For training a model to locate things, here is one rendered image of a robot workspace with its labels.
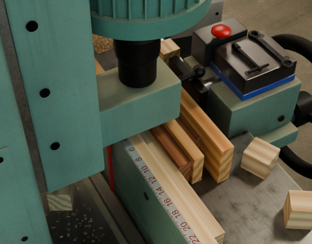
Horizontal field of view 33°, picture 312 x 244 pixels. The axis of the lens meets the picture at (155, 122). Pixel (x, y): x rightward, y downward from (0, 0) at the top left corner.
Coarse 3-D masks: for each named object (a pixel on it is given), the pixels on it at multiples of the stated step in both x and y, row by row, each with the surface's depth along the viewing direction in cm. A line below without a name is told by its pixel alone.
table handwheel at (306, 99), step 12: (276, 36) 96; (288, 36) 93; (300, 36) 92; (288, 48) 93; (300, 48) 90; (300, 96) 97; (300, 108) 95; (300, 120) 96; (288, 156) 106; (300, 168) 103
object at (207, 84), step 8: (176, 56) 80; (176, 64) 79; (184, 64) 79; (176, 72) 79; (184, 72) 78; (192, 80) 76; (208, 80) 81; (216, 80) 81; (184, 88) 79; (192, 88) 76; (200, 88) 75; (208, 88) 81; (192, 96) 77; (200, 96) 75; (200, 104) 76
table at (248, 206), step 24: (240, 144) 81; (120, 168) 77; (240, 168) 77; (216, 192) 74; (240, 192) 74; (264, 192) 74; (144, 216) 75; (216, 216) 72; (240, 216) 72; (264, 216) 72; (168, 240) 69; (240, 240) 69; (264, 240) 69; (288, 240) 69
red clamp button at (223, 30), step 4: (220, 24) 81; (212, 28) 80; (216, 28) 80; (220, 28) 80; (224, 28) 80; (228, 28) 80; (212, 32) 80; (216, 32) 79; (220, 32) 79; (224, 32) 79; (228, 32) 80; (216, 36) 80; (220, 36) 79; (224, 36) 79; (228, 36) 80
